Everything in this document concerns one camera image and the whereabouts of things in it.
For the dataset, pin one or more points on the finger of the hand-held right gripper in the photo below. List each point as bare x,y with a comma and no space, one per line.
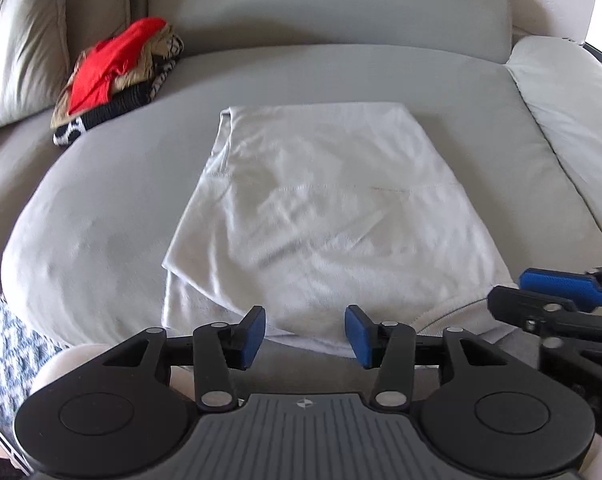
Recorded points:
521,302
556,282

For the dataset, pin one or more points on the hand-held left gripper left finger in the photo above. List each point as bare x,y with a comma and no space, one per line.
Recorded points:
252,341

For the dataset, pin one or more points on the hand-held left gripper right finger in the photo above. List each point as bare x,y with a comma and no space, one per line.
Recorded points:
360,341

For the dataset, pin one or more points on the white sweatshirt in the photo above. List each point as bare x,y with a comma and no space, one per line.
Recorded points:
331,210

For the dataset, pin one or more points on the pile of red patterned clothes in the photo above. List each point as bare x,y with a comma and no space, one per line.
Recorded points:
106,112

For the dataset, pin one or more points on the pile of folded clothes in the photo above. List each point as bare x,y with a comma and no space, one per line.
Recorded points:
148,62

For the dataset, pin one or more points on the grey sofa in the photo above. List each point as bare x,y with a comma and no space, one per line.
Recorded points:
106,210

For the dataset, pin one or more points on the blue white patterned rug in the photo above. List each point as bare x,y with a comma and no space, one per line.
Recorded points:
11,355

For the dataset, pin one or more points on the red folded garment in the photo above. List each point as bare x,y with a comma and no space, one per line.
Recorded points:
106,67

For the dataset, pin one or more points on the grey sofa back cushion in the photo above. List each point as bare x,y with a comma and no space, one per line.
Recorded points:
331,5

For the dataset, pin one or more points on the grey throw pillow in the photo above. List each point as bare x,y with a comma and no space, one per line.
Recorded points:
16,50

